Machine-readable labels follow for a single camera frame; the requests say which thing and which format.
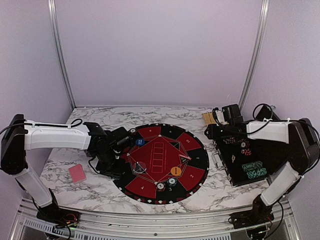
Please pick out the triangular all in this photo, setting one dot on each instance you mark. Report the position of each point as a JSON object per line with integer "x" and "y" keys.
{"x": 183, "y": 159}

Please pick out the round red black poker mat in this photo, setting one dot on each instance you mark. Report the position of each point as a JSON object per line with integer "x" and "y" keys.
{"x": 163, "y": 144}

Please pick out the front aluminium rail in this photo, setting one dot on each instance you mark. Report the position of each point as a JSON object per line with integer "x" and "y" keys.
{"x": 206, "y": 225}

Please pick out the right aluminium frame post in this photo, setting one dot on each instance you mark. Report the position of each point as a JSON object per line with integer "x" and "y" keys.
{"x": 260, "y": 33}

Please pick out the left aluminium frame post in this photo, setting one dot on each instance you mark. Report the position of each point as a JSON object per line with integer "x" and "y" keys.
{"x": 59, "y": 52}

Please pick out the green chips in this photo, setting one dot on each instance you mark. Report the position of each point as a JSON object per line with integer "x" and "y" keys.
{"x": 172, "y": 182}

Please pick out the blue white chip row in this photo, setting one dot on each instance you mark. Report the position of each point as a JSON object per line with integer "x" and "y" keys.
{"x": 231, "y": 141}

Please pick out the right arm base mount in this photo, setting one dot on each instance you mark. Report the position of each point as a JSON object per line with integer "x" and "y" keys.
{"x": 246, "y": 218}

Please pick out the yellow woven bamboo mat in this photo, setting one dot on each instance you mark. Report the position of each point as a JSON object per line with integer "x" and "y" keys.
{"x": 208, "y": 118}

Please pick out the black poker set case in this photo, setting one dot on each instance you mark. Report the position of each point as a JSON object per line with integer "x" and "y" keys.
{"x": 273, "y": 154}

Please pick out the red playing card deck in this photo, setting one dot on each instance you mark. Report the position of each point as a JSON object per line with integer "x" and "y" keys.
{"x": 77, "y": 173}

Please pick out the teal chip row upper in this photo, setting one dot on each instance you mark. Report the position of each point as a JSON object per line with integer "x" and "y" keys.
{"x": 247, "y": 167}

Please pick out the chip stack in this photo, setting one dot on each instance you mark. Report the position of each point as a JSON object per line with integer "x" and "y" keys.
{"x": 133, "y": 131}
{"x": 160, "y": 187}

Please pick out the red dice in case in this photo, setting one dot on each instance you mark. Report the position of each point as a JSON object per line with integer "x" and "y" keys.
{"x": 246, "y": 152}

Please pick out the blue small blind button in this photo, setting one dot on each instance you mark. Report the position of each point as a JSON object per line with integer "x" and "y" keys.
{"x": 140, "y": 142}

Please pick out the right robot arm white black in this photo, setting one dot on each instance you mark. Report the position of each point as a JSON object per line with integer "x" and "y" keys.
{"x": 304, "y": 141}

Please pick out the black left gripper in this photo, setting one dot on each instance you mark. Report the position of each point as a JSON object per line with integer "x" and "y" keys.
{"x": 117, "y": 172}

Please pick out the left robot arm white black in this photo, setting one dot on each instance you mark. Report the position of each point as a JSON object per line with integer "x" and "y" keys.
{"x": 23, "y": 135}

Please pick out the teal chip row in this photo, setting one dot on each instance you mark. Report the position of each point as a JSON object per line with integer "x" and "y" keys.
{"x": 257, "y": 173}
{"x": 247, "y": 167}

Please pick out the teal chip row lower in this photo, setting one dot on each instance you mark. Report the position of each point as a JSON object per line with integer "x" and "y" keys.
{"x": 257, "y": 173}

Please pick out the orange big blind button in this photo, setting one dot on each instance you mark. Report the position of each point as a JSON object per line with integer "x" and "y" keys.
{"x": 176, "y": 171}

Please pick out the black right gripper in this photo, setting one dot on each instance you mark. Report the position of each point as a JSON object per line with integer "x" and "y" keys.
{"x": 212, "y": 133}

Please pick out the aluminium frame post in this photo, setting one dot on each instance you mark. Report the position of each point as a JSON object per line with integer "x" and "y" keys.
{"x": 59, "y": 52}
{"x": 260, "y": 33}

